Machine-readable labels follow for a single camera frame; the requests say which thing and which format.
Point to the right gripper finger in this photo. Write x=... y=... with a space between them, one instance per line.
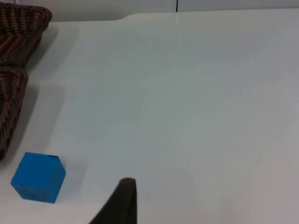
x=121 y=205

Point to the blue cube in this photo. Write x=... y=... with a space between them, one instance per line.
x=37 y=177

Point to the dark brown wicker basket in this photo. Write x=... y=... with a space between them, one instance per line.
x=11 y=105
x=18 y=32

